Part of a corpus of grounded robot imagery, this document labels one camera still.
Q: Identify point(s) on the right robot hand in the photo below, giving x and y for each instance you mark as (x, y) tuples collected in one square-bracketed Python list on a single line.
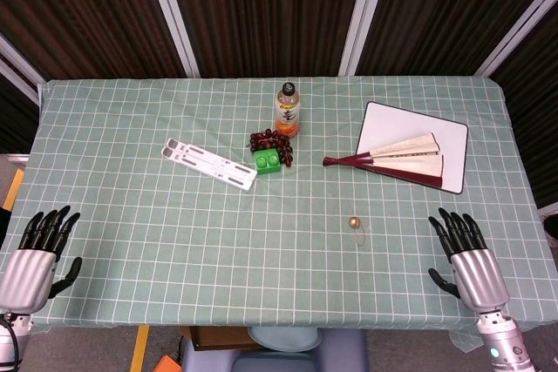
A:
[(475, 272)]

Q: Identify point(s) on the dark red grape bunch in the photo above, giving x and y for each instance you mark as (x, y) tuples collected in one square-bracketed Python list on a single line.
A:
[(272, 143)]

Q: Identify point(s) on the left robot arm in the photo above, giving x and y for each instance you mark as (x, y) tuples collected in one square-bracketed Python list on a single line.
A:
[(11, 337)]

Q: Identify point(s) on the green checkered tablecloth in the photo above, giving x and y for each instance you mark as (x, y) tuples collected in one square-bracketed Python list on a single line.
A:
[(174, 250)]

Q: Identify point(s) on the orange drink bottle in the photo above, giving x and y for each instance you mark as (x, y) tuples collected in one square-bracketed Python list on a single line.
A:
[(287, 110)]

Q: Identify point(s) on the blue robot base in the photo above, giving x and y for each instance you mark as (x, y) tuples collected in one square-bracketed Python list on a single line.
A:
[(279, 356)]

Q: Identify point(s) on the folding paper fan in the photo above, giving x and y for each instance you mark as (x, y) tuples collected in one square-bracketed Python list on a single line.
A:
[(401, 158)]

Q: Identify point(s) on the light blue round stool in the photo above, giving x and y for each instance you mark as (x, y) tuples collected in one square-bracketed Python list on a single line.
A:
[(285, 338)]

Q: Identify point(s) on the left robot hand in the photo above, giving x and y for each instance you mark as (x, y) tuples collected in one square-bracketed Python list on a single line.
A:
[(28, 271)]

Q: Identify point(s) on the green toy building block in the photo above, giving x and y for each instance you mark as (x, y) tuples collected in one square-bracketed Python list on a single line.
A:
[(267, 161)]

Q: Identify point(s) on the white folding laptop stand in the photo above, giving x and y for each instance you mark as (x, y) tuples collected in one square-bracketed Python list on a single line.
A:
[(209, 164)]

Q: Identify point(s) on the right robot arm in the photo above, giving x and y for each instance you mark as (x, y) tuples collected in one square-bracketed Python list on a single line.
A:
[(505, 341)]

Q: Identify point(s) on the brown cardboard box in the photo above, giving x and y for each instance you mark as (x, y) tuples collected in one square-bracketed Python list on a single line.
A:
[(218, 337)]

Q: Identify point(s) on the orange box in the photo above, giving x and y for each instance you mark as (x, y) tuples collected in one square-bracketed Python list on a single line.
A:
[(168, 364)]

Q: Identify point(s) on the white board with black rim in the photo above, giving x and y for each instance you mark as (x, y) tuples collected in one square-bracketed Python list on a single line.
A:
[(440, 128)]

